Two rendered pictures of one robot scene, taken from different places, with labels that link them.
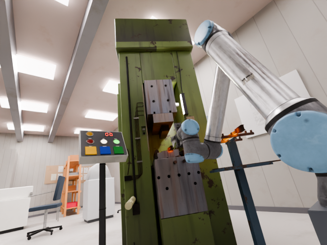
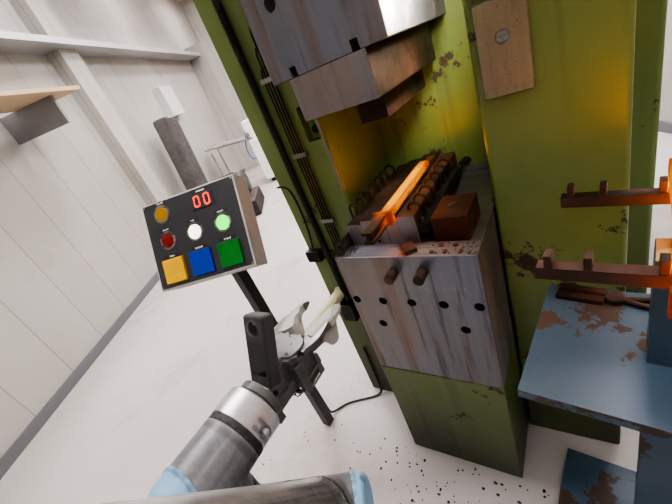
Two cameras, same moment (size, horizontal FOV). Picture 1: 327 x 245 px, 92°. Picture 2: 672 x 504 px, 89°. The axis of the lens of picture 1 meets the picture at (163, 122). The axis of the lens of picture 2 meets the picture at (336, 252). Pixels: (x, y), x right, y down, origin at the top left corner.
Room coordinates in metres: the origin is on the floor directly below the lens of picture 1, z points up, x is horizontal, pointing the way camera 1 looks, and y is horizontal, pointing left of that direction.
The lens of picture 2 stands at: (0.83, -0.54, 1.36)
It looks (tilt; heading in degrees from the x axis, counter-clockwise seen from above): 27 degrees down; 50
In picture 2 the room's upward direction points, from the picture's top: 23 degrees counter-clockwise
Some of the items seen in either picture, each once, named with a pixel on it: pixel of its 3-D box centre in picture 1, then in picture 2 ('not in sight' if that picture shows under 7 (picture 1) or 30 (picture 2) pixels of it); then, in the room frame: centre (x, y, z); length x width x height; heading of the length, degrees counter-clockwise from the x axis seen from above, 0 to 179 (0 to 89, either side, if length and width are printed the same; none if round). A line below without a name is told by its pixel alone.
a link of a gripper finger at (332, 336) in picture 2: not in sight; (330, 329); (1.10, -0.12, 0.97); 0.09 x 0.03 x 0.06; 172
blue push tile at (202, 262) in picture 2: (105, 150); (203, 261); (1.18, 0.47, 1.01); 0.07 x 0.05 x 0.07; 124
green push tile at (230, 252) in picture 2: (118, 150); (231, 253); (1.24, 0.38, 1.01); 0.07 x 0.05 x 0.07; 124
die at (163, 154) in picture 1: (165, 157); (407, 194); (1.66, 0.03, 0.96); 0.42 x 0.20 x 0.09; 9
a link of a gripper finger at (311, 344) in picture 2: not in sight; (309, 339); (1.06, -0.12, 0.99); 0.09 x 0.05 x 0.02; 172
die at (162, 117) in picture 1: (161, 124); (371, 68); (1.66, 0.03, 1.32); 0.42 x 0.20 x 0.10; 9
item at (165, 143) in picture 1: (161, 129); (421, 22); (1.98, 0.03, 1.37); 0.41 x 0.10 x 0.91; 99
